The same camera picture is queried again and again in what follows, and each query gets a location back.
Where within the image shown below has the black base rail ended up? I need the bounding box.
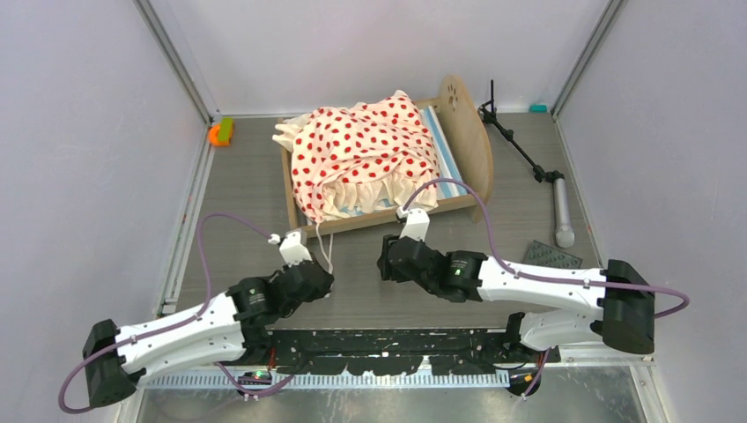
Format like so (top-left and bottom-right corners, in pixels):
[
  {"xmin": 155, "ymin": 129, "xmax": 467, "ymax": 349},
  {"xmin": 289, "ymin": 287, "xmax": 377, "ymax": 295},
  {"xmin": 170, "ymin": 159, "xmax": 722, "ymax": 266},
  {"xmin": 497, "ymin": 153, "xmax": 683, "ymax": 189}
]
[{"xmin": 122, "ymin": 327, "xmax": 655, "ymax": 392}]

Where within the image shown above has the purple cable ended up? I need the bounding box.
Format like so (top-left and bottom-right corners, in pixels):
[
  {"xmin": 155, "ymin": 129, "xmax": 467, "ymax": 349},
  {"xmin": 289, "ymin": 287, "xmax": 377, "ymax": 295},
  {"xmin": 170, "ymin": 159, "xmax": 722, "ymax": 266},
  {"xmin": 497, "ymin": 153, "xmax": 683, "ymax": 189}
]
[
  {"xmin": 396, "ymin": 177, "xmax": 692, "ymax": 323},
  {"xmin": 58, "ymin": 212, "xmax": 293, "ymax": 412}
]

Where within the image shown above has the black tripod stand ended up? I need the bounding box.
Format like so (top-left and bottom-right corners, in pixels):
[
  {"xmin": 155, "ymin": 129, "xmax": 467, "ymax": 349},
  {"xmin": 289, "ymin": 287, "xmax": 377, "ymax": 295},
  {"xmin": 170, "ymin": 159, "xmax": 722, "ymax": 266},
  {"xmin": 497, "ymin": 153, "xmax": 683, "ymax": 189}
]
[{"xmin": 477, "ymin": 78, "xmax": 576, "ymax": 249}]

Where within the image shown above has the orange green toy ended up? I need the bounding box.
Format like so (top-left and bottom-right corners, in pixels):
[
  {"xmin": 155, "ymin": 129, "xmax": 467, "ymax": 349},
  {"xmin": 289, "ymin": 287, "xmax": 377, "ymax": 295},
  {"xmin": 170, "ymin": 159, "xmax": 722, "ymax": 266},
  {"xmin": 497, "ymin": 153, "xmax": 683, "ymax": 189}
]
[{"xmin": 208, "ymin": 117, "xmax": 235, "ymax": 147}]

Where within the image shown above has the strawberry print ruffled blanket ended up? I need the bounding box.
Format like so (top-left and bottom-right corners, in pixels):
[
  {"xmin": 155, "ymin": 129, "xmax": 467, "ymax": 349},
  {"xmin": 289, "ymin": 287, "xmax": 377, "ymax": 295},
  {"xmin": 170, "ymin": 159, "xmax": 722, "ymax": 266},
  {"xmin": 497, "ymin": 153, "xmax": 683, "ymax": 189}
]
[{"xmin": 273, "ymin": 91, "xmax": 451, "ymax": 270}]

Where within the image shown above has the wooden pet bed frame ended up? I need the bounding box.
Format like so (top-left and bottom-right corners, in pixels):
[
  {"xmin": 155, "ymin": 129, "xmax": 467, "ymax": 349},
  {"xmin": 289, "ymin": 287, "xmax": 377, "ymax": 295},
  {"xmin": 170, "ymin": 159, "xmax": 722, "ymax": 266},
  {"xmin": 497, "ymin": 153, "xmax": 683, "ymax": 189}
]
[{"xmin": 272, "ymin": 75, "xmax": 493, "ymax": 234}]

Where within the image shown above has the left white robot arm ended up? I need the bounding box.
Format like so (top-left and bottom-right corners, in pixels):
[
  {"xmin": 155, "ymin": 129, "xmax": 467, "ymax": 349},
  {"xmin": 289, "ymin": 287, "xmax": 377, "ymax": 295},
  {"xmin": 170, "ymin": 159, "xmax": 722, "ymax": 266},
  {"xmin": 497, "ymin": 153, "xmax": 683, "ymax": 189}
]
[{"xmin": 83, "ymin": 231, "xmax": 334, "ymax": 408}]

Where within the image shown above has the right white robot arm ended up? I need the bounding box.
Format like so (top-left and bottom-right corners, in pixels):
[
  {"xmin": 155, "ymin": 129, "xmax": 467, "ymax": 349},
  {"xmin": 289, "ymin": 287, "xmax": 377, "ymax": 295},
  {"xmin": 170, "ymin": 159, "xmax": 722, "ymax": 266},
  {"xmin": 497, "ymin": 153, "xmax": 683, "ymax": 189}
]
[{"xmin": 377, "ymin": 209, "xmax": 655, "ymax": 362}]

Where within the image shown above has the black perforated pad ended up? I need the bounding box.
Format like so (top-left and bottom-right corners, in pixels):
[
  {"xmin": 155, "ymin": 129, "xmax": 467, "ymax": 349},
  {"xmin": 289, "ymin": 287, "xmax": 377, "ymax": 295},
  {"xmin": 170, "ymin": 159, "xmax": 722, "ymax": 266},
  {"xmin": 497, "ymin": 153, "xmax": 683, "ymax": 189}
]
[{"xmin": 521, "ymin": 241, "xmax": 582, "ymax": 269}]

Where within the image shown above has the teal small block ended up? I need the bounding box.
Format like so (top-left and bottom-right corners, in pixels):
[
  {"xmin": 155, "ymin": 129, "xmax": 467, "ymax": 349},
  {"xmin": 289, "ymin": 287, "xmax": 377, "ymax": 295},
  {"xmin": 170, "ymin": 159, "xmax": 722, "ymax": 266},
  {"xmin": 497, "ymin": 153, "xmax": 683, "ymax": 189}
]
[{"xmin": 529, "ymin": 104, "xmax": 549, "ymax": 114}]

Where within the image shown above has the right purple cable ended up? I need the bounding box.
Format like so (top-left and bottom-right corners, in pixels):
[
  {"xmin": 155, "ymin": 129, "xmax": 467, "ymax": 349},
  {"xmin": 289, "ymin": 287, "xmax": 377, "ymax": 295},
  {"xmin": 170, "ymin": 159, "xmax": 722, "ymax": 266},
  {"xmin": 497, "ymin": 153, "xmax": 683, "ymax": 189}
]
[{"xmin": 396, "ymin": 177, "xmax": 692, "ymax": 323}]

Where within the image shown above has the blue striped mattress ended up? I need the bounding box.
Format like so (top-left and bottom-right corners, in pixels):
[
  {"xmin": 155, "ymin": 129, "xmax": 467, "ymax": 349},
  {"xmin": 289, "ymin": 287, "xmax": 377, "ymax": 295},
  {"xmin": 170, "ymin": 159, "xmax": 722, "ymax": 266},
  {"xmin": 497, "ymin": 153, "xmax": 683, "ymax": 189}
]
[{"xmin": 314, "ymin": 102, "xmax": 483, "ymax": 223}]

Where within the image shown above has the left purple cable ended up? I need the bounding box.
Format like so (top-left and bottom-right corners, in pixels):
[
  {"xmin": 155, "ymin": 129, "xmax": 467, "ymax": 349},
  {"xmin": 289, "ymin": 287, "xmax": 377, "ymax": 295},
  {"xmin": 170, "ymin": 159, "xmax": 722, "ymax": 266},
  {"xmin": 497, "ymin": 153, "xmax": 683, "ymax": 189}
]
[{"xmin": 58, "ymin": 212, "xmax": 293, "ymax": 412}]

